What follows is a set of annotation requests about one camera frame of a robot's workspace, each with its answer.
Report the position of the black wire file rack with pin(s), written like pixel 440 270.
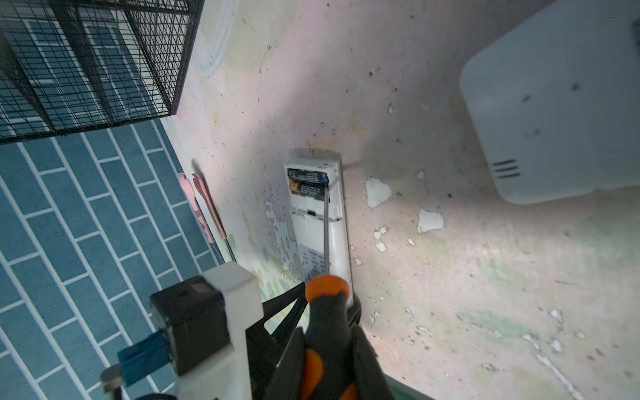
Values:
pixel 78 66

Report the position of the white remote control with screen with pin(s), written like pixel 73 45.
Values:
pixel 320 227

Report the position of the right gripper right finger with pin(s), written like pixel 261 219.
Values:
pixel 369 377

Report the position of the blue black AA battery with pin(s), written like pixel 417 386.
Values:
pixel 308 176

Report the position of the orange black screwdriver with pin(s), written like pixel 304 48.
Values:
pixel 328 371

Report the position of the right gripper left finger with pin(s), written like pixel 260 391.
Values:
pixel 287 381

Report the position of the gold black AA battery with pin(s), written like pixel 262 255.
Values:
pixel 315 191

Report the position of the green flat case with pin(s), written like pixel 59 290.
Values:
pixel 403 392

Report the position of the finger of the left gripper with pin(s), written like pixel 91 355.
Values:
pixel 295 297
pixel 265 351

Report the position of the pink object on table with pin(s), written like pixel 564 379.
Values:
pixel 199 197

